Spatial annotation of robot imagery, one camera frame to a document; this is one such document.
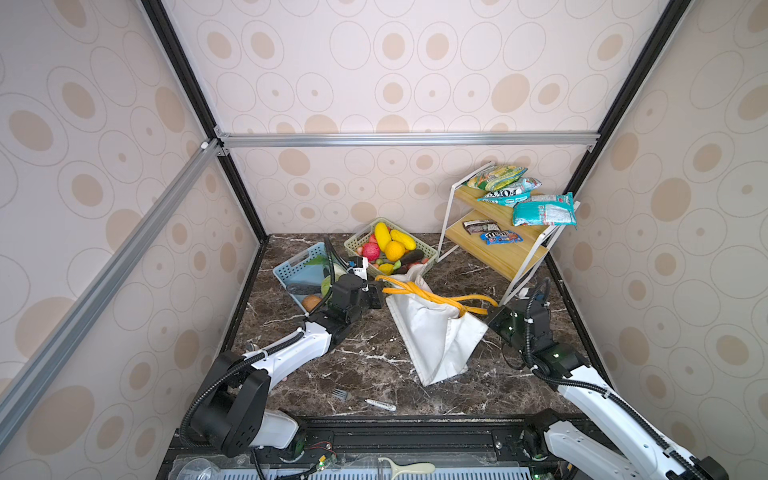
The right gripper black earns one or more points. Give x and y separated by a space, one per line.
497 321

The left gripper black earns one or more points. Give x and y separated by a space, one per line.
372 294

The blue plastic vegetable basket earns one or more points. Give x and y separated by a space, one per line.
308 274

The white grocery bag yellow handles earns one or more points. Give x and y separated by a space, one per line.
440 333

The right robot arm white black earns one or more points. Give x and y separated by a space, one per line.
637 449

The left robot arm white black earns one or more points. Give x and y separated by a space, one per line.
229 411

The teal snack bag front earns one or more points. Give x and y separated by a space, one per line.
546 210

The green yellow snack bag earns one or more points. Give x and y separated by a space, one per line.
495 177

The brown potato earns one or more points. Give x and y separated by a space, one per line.
310 302

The pink dragon fruit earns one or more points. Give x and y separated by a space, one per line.
371 250

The green plastic fruit basket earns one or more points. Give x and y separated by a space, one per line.
382 266

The wrinkled yellow orange fruit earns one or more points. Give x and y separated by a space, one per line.
394 251

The yellow mango front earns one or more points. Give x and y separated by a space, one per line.
382 235

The yellow mango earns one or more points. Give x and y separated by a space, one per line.
405 240
382 235

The dark eggplant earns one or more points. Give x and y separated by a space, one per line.
412 257

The yellow mango back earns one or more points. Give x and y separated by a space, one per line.
405 240

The metal fork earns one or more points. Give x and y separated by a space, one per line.
341 395

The dark chocolate bar packet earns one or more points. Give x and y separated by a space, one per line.
480 226

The cream plastic spatula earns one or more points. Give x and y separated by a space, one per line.
387 468

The silver aluminium side bar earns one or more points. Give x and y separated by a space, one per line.
36 377

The wooden shelf white frame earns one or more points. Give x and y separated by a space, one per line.
517 263

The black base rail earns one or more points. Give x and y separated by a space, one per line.
443 440

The silver aluminium frame bar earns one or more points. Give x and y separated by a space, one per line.
415 139

